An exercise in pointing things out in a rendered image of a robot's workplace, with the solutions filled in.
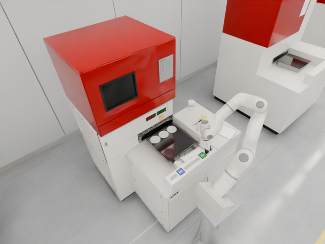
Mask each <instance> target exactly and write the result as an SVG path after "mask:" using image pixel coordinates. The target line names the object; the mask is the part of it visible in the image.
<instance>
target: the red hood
mask: <svg viewBox="0 0 325 244"><path fill-rule="evenodd" d="M43 41H44V44H45V46H46V48H47V51H48V53H49V56H50V58H51V61H52V63H53V65H54V67H55V70H56V72H57V74H58V77H59V79H60V82H61V84H62V87H63V89H64V91H65V94H66V96H67V97H68V99H69V100H70V101H71V102H72V104H73V105H74V106H75V107H76V108H77V110H78V111H79V112H80V113H81V114H82V116H83V117H84V118H85V119H86V120H87V122H88V123H89V124H90V125H91V126H92V128H93V129H94V130H95V131H96V132H97V134H98V135H99V136H100V137H103V136H105V135H106V134H108V133H110V132H112V131H114V130H116V129H118V128H119V127H121V126H123V125H125V124H127V123H129V122H131V121H133V120H134V119H136V118H138V117H140V116H142V115H144V114H146V113H147V112H149V111H151V110H153V109H155V108H157V107H159V106H160V105H162V104H164V103H166V102H168V101H170V100H172V99H174V98H175V97H176V37H174V36H172V35H170V34H168V33H166V32H163V31H161V30H158V29H156V28H154V27H152V26H149V25H147V24H145V23H142V22H140V21H138V20H136V19H133V18H131V17H129V16H126V15H124V16H121V17H117V18H114V19H110V20H107V21H103V22H100V23H96V24H92V25H89V26H85V27H82V28H78V29H75V30H70V31H67V32H63V33H60V34H56V35H52V36H49V37H46V38H43Z"/></svg>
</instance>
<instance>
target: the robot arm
mask: <svg viewBox="0 0 325 244"><path fill-rule="evenodd" d="M240 106H243V107H247V108H250V109H252V110H253V112H252V115H251V118H250V120H249V123H248V126H247V129H246V133H245V136H244V140H243V143H242V146H241V149H240V150H239V151H238V152H237V153H236V154H235V156H234V157H233V159H232V160H231V162H230V163H229V165H228V166H227V167H226V169H225V170H224V171H223V173H222V174H221V175H220V176H219V178H218V179H217V180H216V181H215V183H214V184H213V185H212V184H209V183H208V184H207V188H208V190H209V191H210V192H211V194H212V195H214V196H215V197H216V198H217V199H219V200H221V201H223V202H227V201H228V199H227V197H228V196H227V193H228V192H229V190H230V189H231V188H232V187H233V185H234V184H235V183H236V182H237V180H238V179H239V178H240V177H241V175H242V174H243V173H244V172H245V170H246V169H247V168H248V167H249V165H250V164H251V163H252V162H253V160H254V158H255V152H256V147H257V143H258V139H259V135H260V133H261V130H262V126H263V124H264V121H265V118H266V114H267V111H268V103H267V101H266V100H265V99H263V98H261V97H258V96H254V95H250V94H247V93H243V92H241V93H238V94H236V95H235V96H234V97H233V98H232V99H230V100H229V101H228V102H227V103H226V104H225V105H224V106H223V107H222V108H220V109H219V110H218V111H217V112H216V113H215V122H214V125H213V126H212V127H211V128H210V121H208V120H202V121H200V133H201V139H200V145H201V147H203V148H204V150H205V153H206V154H208V153H209V150H210V151H211V150H212V149H211V148H212V142H211V139H212V138H214V137H215V136H216V135H217V134H218V133H219V132H220V131H221V129H222V125H223V121H224V120H225V119H226V118H227V117H228V116H230V115H231V114H232V113H233V112H234V111H235V110H237V109H238V108H239V107H240Z"/></svg>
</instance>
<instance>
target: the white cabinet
mask: <svg viewBox="0 0 325 244"><path fill-rule="evenodd" d="M237 144H238V142H237V143H236V144H235V145H233V146H232V147H231V148H229V149H228V150H227V151H226V152H224V153H223V154H222V155H221V156H219V157H218V158H217V159H216V160H215V161H214V162H212V163H211V164H210V165H209V166H207V167H206V168H205V169H204V170H202V171H201V172H200V173H198V174H197V175H196V176H195V177H193V178H192V179H191V180H189V181H188V182H187V183H186V184H184V185H183V186H182V187H181V188H180V189H178V190H177V191H176V192H175V193H173V194H172V195H171V196H169V197H168V198H167V199H166V198H165V197H164V196H163V195H162V193H161V192H160V191H159V190H158V189H157V188H156V187H155V186H154V184H153V183H152V182H151V181H150V180H149V179H148V178H147V176H146V175H145V174H144V173H143V172H142V171H141V170H140V169H139V167H138V166H137V165H136V164H135V163H134V162H133V161H132V160H131V158H130V157H129V156H128V155H127V154H126V155H127V159H128V163H129V167H130V171H131V176H132V180H133V185H134V189H135V192H136V193H137V195H138V196H139V197H140V198H141V200H142V201H143V202H144V203H145V204H146V206H147V207H148V208H149V209H150V211H151V212H152V213H153V214H154V216H155V217H156V218H157V219H158V221H159V222H160V223H161V225H162V226H163V227H164V228H165V230H166V231H167V232H169V231H170V230H171V229H172V228H174V227H175V226H176V225H177V224H178V223H179V222H180V221H181V220H183V219H184V218H185V217H186V216H187V215H188V214H189V213H191V212H192V211H193V210H194V209H195V208H196V204H197V195H196V189H197V182H212V183H215V181H216V180H217V179H218V178H219V176H220V175H221V174H222V173H223V171H224V170H225V169H226V167H227V166H228V165H229V163H230V162H231V160H232V159H233V157H234V155H235V152H236V148H237Z"/></svg>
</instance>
